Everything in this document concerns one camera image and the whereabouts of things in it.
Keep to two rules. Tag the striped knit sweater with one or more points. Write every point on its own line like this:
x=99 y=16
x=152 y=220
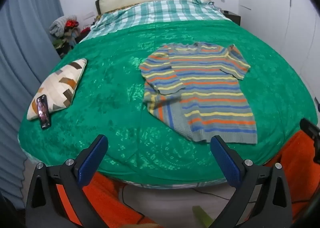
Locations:
x=200 y=93

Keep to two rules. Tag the black smartphone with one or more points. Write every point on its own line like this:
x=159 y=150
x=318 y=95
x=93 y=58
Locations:
x=43 y=112

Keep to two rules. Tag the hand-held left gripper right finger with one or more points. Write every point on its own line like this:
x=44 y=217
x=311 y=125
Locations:
x=226 y=160

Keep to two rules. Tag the grey-blue curtain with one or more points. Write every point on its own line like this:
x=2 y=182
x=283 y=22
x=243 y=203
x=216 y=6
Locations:
x=22 y=55

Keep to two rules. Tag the green plaid bed sheet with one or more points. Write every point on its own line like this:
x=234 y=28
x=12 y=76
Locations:
x=160 y=13

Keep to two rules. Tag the dark nightstand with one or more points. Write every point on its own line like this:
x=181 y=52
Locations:
x=232 y=16

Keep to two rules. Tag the white wardrobe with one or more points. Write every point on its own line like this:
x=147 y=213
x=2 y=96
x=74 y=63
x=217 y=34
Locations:
x=282 y=18

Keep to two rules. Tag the brown patchwork cushion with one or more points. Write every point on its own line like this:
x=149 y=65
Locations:
x=58 y=88

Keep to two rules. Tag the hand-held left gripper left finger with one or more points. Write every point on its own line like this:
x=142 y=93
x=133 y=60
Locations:
x=93 y=158

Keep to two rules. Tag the light green object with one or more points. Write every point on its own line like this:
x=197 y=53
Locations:
x=203 y=216

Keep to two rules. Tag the green patterned blanket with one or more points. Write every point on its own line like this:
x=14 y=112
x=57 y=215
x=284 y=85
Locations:
x=112 y=98

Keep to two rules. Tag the pile of clothes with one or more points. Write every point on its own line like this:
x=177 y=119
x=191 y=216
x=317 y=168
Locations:
x=66 y=33

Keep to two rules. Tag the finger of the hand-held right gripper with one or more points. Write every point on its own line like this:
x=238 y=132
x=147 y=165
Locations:
x=311 y=130

